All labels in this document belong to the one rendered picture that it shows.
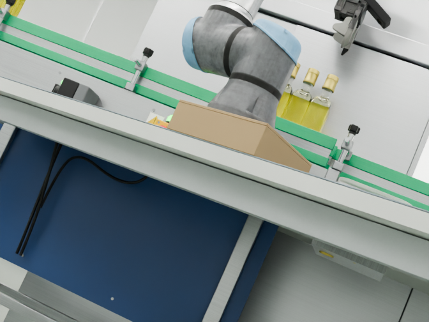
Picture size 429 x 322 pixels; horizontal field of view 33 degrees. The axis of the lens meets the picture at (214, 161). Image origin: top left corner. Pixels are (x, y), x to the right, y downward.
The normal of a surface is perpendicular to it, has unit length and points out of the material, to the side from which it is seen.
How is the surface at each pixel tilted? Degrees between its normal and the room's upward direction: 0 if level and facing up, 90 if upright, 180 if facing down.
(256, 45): 90
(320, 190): 90
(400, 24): 90
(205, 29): 84
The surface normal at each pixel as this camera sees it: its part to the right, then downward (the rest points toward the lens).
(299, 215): -0.49, -0.35
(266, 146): 0.77, 0.25
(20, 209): -0.18, -0.23
